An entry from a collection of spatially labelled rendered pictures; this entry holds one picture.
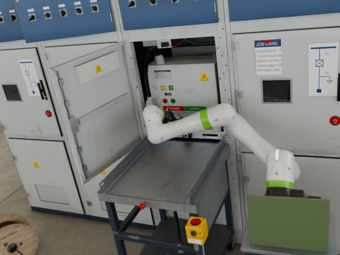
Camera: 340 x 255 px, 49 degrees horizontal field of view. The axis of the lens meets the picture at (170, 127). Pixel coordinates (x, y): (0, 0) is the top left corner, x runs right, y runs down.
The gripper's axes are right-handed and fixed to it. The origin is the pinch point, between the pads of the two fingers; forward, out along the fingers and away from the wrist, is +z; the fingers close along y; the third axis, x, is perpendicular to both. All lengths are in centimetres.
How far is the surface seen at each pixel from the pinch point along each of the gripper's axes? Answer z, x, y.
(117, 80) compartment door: -23.6, -33.2, -23.2
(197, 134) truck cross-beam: 11.8, 12.8, 8.9
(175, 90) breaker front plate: -3.3, 0.9, -19.7
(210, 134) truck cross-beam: 11.6, 22.4, 8.2
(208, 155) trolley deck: -2.0, 26.0, 22.4
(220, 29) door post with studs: -26, 37, -51
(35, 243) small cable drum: 2, -115, 101
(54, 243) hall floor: 24, -113, 105
